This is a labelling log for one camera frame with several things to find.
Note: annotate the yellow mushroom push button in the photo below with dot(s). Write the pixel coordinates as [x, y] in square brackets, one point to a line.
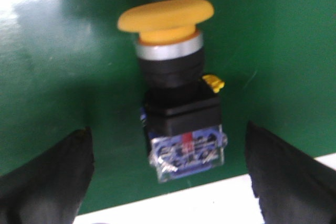
[181, 111]

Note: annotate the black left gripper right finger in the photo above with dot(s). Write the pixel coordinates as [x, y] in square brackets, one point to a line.
[291, 186]

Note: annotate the green conveyor belt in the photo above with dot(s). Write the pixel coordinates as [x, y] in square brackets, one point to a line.
[65, 65]

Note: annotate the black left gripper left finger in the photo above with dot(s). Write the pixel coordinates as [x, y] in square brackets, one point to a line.
[51, 187]

